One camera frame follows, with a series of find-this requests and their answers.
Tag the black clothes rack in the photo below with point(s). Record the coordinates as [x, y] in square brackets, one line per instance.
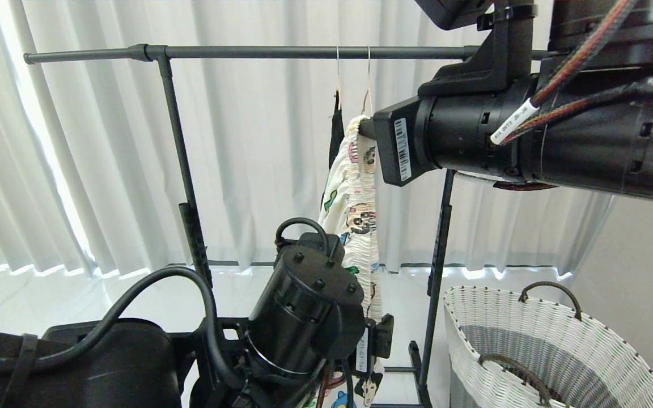
[247, 52]

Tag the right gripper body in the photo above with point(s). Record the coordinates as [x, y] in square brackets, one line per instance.
[587, 141]

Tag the white laundry basket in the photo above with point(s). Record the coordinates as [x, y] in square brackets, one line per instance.
[530, 340]

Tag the white curtain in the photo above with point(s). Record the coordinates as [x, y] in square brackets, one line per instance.
[77, 141]

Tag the pink clothes hanger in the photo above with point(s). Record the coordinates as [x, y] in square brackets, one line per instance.
[338, 62]
[368, 68]

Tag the cream printed garment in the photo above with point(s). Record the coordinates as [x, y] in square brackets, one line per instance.
[355, 204]

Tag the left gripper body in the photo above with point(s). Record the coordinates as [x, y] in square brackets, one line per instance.
[380, 340]

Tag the black t-shirt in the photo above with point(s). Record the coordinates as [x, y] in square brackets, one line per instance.
[336, 136]

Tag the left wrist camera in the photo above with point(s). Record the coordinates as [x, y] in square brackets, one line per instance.
[318, 241]

